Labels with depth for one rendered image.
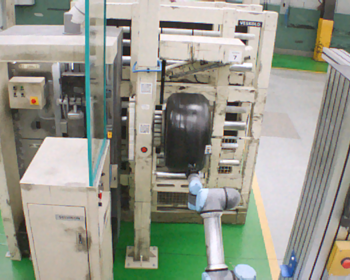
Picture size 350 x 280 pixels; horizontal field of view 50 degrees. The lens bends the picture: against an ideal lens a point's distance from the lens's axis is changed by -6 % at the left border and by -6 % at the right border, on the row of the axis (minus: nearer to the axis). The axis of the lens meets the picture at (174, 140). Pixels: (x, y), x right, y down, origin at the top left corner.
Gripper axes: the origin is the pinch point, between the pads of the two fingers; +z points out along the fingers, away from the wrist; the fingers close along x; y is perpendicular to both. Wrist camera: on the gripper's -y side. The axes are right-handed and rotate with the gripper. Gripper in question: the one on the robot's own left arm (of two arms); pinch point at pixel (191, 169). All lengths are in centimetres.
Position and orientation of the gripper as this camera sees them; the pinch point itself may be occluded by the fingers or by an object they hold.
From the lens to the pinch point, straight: 266.6
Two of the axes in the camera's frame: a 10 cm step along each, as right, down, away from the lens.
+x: -10.0, -0.4, -0.6
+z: -0.4, -3.1, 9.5
